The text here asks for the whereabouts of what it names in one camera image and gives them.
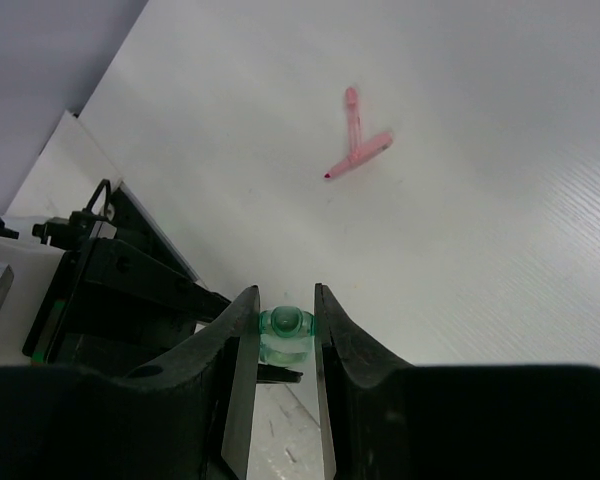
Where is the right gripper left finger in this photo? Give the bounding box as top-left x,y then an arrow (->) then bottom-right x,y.
0,287 -> 260,479

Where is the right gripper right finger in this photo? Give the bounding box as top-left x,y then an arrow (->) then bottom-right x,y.
314,284 -> 600,479

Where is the green highlighter pen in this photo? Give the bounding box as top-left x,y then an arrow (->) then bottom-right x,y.
259,306 -> 315,367

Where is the pink highlighter pen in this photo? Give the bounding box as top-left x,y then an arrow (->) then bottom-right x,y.
323,86 -> 393,180

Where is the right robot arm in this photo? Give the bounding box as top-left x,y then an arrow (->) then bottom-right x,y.
0,210 -> 600,479

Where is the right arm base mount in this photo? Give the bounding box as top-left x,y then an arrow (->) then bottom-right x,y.
82,178 -> 304,385

